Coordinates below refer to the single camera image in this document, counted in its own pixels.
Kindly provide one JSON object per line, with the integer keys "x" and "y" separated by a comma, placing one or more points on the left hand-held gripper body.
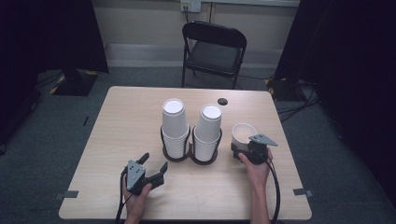
{"x": 135, "y": 175}

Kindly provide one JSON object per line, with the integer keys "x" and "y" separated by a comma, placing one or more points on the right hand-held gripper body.
{"x": 258, "y": 152}

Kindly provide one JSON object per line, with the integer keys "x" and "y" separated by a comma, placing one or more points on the white paper cup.
{"x": 241, "y": 135}

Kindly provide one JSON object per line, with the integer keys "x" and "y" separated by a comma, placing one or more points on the black double cup holder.
{"x": 188, "y": 155}

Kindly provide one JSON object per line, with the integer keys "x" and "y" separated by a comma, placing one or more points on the stack of white cups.
{"x": 174, "y": 124}
{"x": 208, "y": 130}

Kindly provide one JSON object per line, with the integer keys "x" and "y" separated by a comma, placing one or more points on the person's right hand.
{"x": 260, "y": 174}

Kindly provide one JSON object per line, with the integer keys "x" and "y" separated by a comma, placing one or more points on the person's left hand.
{"x": 135, "y": 205}

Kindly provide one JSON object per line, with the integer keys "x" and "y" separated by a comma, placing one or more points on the black round table grommet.
{"x": 222, "y": 101}

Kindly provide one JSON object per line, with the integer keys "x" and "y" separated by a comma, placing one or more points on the grey tape strip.
{"x": 67, "y": 195}
{"x": 302, "y": 192}

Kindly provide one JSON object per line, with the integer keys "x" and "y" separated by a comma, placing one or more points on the black stand base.
{"x": 281, "y": 90}
{"x": 74, "y": 84}

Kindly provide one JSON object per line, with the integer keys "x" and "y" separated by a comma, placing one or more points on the small black floor strip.
{"x": 86, "y": 120}

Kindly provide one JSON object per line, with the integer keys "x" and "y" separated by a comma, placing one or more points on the black folding chair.
{"x": 214, "y": 56}

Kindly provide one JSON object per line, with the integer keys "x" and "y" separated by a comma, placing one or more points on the black curtain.
{"x": 46, "y": 37}
{"x": 351, "y": 62}

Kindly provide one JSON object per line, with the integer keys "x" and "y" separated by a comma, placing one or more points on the white wall socket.
{"x": 190, "y": 5}

